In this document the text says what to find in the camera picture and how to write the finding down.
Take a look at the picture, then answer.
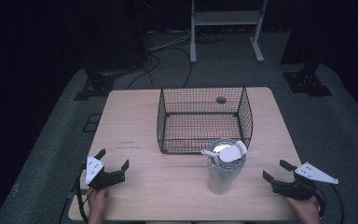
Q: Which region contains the hand-held gripper cable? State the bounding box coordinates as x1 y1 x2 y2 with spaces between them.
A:
75 166 95 224
313 183 346 224

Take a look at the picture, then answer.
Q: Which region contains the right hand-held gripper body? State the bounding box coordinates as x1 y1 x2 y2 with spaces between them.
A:
271 161 339 201

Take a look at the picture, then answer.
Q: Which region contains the black stand base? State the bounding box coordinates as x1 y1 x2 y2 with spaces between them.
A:
73 64 117 102
282 60 334 97

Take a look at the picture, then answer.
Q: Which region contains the person's left hand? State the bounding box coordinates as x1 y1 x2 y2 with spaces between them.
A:
86 187 110 224

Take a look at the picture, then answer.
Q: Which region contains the person's right hand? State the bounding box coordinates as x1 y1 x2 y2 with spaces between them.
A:
284 195 322 224

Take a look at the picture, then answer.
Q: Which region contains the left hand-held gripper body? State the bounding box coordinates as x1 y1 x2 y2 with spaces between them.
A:
84 155 127 191

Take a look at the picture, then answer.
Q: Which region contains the right hand-held gripper cable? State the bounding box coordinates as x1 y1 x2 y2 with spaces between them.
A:
313 183 346 224

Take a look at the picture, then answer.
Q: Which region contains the left hand-held gripper cable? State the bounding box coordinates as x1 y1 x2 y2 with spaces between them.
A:
75 166 95 224

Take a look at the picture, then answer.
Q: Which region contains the black floor cable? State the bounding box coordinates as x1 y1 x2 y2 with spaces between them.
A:
126 46 194 91

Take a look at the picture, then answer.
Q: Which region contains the white tumbler with lid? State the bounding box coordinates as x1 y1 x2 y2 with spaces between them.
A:
200 137 249 196

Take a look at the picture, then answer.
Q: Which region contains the white floor cable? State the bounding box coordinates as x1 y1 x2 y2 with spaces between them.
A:
148 29 194 52

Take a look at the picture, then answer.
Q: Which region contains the white metal stand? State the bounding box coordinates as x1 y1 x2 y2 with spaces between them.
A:
189 0 269 64

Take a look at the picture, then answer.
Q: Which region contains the black wire mesh basket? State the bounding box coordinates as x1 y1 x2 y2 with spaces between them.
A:
156 86 254 155

